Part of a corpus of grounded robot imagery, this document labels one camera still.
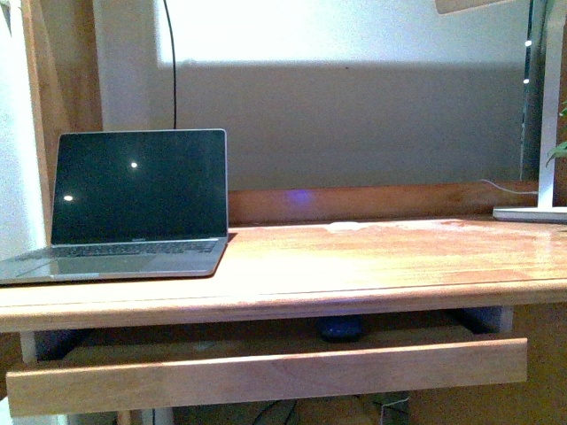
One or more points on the white round desk grommet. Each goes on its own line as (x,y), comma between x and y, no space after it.
(344,226)

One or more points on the dark grey computer mouse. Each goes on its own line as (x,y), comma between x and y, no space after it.
(340,329)

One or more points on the wooden pull-out desk drawer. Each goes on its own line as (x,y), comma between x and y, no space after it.
(121,369)

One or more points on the grey open laptop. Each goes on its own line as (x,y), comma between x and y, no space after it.
(136,204)

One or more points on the white desk lamp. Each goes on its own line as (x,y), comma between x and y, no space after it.
(545,211)

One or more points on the green plant leaves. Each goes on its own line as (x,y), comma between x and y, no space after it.
(560,150)

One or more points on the wooden desk back rail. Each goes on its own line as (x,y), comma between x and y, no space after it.
(318,205)

